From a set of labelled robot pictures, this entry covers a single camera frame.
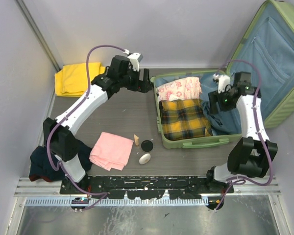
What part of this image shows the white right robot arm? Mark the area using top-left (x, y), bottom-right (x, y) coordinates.
top-left (205, 72), bottom-right (278, 193)

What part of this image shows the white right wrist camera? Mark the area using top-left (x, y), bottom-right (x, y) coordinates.
top-left (213, 73), bottom-right (231, 94)

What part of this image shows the yellow plaid shirt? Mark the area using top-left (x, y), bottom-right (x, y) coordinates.
top-left (159, 99), bottom-right (213, 141)

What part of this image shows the pink towel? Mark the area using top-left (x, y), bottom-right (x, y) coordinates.
top-left (89, 132), bottom-right (133, 171)

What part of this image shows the white oval soap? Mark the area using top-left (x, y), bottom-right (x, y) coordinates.
top-left (139, 153), bottom-right (151, 165)

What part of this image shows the black round disc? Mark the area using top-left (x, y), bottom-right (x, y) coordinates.
top-left (141, 140), bottom-right (154, 153)

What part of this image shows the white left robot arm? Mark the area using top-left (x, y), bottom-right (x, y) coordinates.
top-left (43, 52), bottom-right (152, 194)

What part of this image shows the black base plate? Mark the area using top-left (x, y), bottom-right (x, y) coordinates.
top-left (60, 175), bottom-right (236, 200)

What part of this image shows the aluminium rail frame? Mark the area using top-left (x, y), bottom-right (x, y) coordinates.
top-left (6, 176), bottom-right (291, 235)

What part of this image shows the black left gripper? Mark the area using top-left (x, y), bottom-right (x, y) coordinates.
top-left (119, 66), bottom-right (151, 93)

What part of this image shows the yellow garment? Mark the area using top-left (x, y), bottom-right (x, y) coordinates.
top-left (54, 62), bottom-right (106, 97)

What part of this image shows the grey blue garment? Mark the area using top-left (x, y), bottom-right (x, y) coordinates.
top-left (200, 72), bottom-right (241, 135)

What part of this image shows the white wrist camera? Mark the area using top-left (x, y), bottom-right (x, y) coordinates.
top-left (213, 73), bottom-right (231, 94)
top-left (123, 49), bottom-right (143, 71)

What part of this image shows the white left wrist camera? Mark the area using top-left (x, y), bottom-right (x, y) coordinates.
top-left (123, 49), bottom-right (143, 71)

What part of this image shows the tan wooden block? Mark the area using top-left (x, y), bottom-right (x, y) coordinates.
top-left (134, 134), bottom-right (140, 146)

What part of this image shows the cream pink printed garment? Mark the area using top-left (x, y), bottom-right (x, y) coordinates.
top-left (156, 77), bottom-right (202, 101)

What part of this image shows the navy blue garment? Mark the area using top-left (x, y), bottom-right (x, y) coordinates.
top-left (28, 141), bottom-right (92, 182)

